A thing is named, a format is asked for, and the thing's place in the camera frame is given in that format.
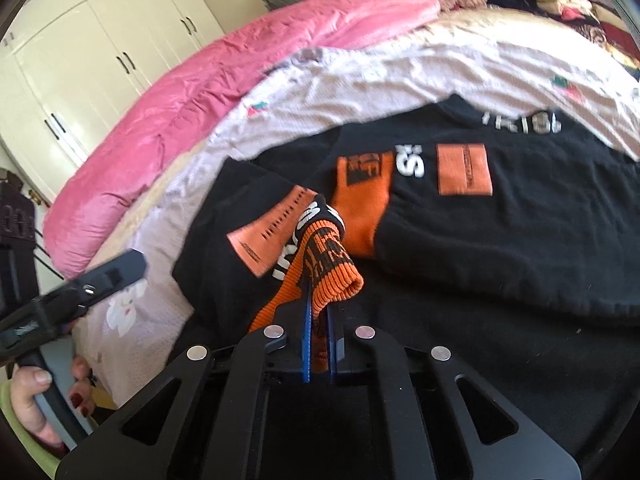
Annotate left hand red nails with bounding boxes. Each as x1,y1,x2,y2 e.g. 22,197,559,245
10,353,97,447

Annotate pile of folded clothes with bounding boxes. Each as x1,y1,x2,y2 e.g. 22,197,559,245
533,0,639,80

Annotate white wardrobe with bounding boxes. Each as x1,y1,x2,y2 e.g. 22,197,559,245
1,0,224,203

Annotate black orange kids sweater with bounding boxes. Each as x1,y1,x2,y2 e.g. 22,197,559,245
172,96,639,479

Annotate dark navy garment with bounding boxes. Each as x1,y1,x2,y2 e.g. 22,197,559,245
487,0,540,13

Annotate lilac strawberry print bedsheet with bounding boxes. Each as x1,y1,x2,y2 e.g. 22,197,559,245
74,33,639,404

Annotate green sleeve left forearm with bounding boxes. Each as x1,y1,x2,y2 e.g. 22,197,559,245
1,379,68,479

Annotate pink quilt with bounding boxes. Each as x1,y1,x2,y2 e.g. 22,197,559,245
43,0,440,278

